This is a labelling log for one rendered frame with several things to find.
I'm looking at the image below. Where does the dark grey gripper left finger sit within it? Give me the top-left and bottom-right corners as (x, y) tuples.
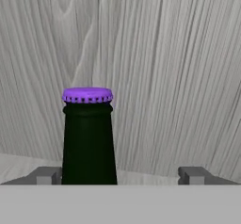
(1, 166), (63, 185)

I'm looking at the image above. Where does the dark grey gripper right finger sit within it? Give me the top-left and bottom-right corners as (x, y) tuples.
(177, 166), (240, 185)

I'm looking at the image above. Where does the dark beer bottle purple cap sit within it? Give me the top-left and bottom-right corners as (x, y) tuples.
(60, 87), (119, 185)

